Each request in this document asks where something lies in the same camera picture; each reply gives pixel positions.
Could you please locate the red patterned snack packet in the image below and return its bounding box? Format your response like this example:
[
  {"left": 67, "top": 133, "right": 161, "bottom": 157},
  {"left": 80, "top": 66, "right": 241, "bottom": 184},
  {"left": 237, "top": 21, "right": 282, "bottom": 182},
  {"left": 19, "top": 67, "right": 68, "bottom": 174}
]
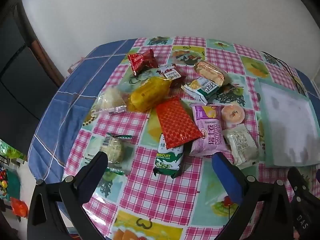
[{"left": 155, "top": 97, "right": 203, "bottom": 148}]

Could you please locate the clear bag white snack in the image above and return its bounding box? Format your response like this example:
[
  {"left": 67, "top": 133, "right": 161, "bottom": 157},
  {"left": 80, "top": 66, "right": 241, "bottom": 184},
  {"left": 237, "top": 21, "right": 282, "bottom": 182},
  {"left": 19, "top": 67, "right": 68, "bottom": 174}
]
[{"left": 96, "top": 86, "right": 127, "bottom": 115}]

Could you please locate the green white snack packet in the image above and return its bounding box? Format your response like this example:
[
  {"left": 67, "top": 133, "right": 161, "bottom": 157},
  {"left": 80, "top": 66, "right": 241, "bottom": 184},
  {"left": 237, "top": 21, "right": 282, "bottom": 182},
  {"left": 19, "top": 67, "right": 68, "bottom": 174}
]
[{"left": 181, "top": 77, "right": 220, "bottom": 105}]

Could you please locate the dark red snack packet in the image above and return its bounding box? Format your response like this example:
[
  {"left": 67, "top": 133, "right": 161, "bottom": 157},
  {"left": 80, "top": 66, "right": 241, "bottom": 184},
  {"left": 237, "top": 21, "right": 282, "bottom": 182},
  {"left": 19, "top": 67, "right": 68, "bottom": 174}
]
[{"left": 127, "top": 49, "right": 159, "bottom": 77}]

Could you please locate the black cable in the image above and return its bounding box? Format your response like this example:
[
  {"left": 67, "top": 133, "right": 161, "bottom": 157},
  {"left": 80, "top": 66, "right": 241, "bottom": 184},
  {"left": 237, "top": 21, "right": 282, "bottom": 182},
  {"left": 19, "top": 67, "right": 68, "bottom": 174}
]
[{"left": 261, "top": 51, "right": 309, "bottom": 97}]

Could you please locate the orange plastic bag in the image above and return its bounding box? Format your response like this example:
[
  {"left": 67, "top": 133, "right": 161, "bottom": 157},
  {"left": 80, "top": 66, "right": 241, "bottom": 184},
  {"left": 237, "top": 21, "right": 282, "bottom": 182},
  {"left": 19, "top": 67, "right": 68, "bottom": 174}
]
[{"left": 10, "top": 197, "right": 29, "bottom": 218}]

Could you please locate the purple swiss roll packet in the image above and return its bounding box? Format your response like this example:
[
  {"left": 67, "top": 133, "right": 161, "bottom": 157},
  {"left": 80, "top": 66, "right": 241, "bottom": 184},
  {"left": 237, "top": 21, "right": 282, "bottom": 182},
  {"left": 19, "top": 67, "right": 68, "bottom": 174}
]
[{"left": 189, "top": 104, "right": 229, "bottom": 157}]

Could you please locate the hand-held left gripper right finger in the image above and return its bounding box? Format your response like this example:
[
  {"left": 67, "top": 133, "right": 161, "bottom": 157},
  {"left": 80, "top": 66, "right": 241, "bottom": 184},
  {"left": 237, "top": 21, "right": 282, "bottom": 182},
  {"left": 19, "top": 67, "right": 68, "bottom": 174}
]
[{"left": 211, "top": 152, "right": 293, "bottom": 240}]

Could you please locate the orange jelly cup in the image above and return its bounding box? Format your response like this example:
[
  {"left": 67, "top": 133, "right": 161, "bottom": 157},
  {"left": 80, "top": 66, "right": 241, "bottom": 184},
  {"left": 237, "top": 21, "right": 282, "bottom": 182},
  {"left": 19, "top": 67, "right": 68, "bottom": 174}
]
[{"left": 221, "top": 102, "right": 245, "bottom": 123}]

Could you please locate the blue checked cloth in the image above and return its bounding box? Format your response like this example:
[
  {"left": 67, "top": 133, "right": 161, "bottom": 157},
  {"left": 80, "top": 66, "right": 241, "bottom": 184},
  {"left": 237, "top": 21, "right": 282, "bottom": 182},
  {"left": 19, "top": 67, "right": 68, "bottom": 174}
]
[{"left": 27, "top": 39, "right": 320, "bottom": 183}]

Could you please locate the teal shallow box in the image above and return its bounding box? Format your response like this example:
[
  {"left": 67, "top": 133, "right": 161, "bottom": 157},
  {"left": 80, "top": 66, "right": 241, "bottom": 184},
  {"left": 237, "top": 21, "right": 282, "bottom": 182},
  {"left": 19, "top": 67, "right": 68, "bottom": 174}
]
[{"left": 254, "top": 77, "right": 320, "bottom": 168}]

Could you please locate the green round cake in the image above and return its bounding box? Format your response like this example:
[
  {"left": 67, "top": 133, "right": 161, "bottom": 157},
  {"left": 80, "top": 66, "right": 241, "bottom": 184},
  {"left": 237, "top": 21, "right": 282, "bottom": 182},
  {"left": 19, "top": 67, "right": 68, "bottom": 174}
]
[{"left": 99, "top": 133, "right": 133, "bottom": 175}]

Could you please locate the beige cracker packet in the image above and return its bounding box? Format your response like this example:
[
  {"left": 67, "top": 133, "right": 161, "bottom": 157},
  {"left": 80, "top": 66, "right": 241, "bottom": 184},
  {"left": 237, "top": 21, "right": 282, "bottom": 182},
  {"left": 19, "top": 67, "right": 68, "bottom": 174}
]
[{"left": 194, "top": 60, "right": 228, "bottom": 85}]

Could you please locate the dark cabinet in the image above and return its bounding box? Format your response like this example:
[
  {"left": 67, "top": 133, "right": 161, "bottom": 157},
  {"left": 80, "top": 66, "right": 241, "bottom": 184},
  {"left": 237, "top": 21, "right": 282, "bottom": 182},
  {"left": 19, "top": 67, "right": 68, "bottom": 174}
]
[{"left": 0, "top": 12, "right": 64, "bottom": 153}]

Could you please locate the green biscuit packet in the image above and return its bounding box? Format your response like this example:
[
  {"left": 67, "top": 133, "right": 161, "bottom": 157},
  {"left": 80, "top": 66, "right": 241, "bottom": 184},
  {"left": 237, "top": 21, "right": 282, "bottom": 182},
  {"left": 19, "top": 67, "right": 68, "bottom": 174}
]
[{"left": 153, "top": 133, "right": 185, "bottom": 178}]

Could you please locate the brown white label snack packet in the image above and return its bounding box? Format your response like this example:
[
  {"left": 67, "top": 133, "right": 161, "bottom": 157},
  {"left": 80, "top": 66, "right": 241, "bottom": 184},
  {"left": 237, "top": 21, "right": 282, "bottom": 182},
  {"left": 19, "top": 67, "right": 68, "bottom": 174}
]
[{"left": 157, "top": 64, "right": 187, "bottom": 88}]

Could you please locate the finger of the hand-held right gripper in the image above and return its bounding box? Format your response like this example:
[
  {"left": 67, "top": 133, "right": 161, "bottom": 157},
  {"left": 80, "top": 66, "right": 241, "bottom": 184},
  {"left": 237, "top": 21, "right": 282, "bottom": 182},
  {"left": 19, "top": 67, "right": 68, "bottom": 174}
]
[{"left": 287, "top": 167, "right": 310, "bottom": 200}]

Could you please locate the brown wooden frame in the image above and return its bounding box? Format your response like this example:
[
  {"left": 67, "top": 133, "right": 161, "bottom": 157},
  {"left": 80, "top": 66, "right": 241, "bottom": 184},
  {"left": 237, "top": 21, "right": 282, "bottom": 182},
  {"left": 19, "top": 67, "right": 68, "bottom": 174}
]
[{"left": 21, "top": 12, "right": 66, "bottom": 85}]

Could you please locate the yellow snack packet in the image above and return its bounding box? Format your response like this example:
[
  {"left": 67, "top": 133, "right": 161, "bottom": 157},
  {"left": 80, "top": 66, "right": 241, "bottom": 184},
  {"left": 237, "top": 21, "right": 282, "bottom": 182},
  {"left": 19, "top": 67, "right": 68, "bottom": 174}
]
[{"left": 127, "top": 76, "right": 173, "bottom": 112}]

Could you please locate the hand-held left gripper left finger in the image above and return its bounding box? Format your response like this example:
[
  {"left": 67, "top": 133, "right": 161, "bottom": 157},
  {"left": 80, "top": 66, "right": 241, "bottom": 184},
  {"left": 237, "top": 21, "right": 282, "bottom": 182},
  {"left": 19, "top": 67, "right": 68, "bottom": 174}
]
[{"left": 27, "top": 151, "right": 108, "bottom": 240}]

